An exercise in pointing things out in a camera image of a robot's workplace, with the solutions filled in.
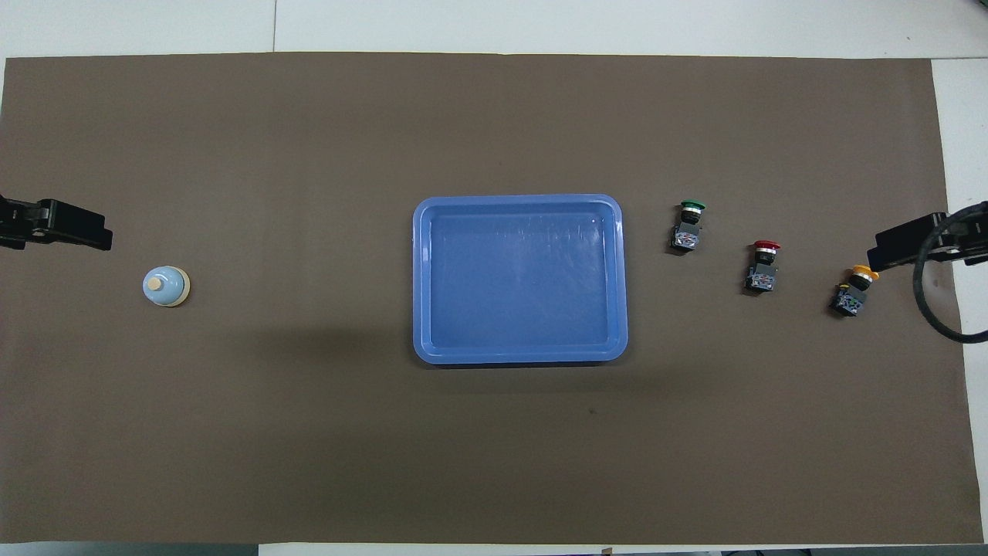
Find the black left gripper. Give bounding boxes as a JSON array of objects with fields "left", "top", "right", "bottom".
[{"left": 0, "top": 195, "right": 113, "bottom": 250}]

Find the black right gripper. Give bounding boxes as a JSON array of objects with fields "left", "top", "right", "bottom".
[{"left": 866, "top": 202, "right": 988, "bottom": 271}]

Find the yellow push button switch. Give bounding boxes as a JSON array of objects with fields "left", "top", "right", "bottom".
[{"left": 830, "top": 264, "right": 881, "bottom": 317}]

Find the red push button switch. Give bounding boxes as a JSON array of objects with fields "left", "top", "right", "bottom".
[{"left": 744, "top": 239, "right": 782, "bottom": 294}]

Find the green push button switch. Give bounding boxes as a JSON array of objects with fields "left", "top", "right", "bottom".
[{"left": 670, "top": 200, "right": 707, "bottom": 254}]

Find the light blue service bell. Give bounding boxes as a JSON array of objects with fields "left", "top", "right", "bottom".
[{"left": 142, "top": 265, "right": 191, "bottom": 307}]

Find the blue plastic tray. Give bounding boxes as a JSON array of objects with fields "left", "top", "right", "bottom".
[{"left": 412, "top": 194, "right": 629, "bottom": 365}]

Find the brown table mat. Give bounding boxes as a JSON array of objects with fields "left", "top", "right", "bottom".
[{"left": 0, "top": 52, "right": 985, "bottom": 545}]

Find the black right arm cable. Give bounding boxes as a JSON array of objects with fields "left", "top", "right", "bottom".
[{"left": 913, "top": 202, "right": 988, "bottom": 344}]

